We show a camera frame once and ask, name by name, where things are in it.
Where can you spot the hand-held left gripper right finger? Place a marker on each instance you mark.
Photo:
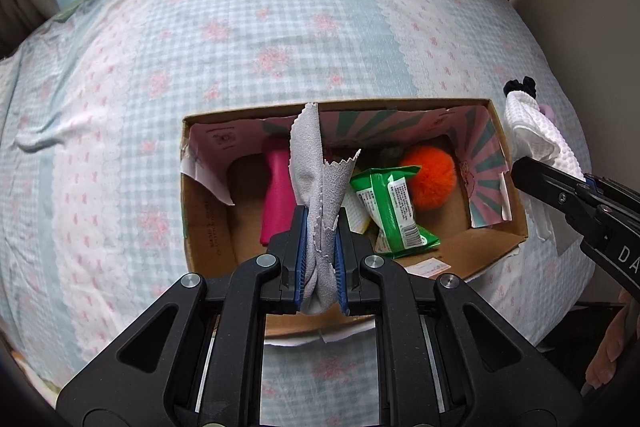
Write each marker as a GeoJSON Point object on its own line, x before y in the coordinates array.
{"type": "Point", "coordinates": [341, 257]}

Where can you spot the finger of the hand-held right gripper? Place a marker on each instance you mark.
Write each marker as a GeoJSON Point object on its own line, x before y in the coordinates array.
{"type": "Point", "coordinates": [615, 194]}
{"type": "Point", "coordinates": [545, 187]}

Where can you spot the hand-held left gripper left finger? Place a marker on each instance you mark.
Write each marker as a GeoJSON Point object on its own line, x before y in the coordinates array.
{"type": "Point", "coordinates": [300, 247]}

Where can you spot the magenta towel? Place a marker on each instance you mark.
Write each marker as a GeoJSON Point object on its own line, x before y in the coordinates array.
{"type": "Point", "coordinates": [277, 197]}

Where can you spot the grey microfibre cloth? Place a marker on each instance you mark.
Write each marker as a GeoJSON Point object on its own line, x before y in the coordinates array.
{"type": "Point", "coordinates": [310, 187]}

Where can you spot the white waffle cloth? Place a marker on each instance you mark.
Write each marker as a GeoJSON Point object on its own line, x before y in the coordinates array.
{"type": "Point", "coordinates": [530, 127]}

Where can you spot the green wipes packet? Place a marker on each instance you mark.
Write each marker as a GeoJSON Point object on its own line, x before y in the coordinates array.
{"type": "Point", "coordinates": [400, 217]}

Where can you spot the cardboard box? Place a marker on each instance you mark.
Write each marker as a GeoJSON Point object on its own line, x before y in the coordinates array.
{"type": "Point", "coordinates": [210, 227]}

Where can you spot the orange fluffy pompom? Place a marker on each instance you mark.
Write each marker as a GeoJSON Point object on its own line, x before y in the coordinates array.
{"type": "Point", "coordinates": [430, 179]}

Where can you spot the pale pink soft pouch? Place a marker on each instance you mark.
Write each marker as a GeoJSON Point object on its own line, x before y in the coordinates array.
{"type": "Point", "coordinates": [547, 110]}

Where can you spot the person's right hand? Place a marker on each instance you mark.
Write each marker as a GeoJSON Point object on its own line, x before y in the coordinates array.
{"type": "Point", "coordinates": [610, 347]}

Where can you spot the black scrunchie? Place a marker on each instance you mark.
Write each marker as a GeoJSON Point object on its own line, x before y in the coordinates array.
{"type": "Point", "coordinates": [515, 85]}

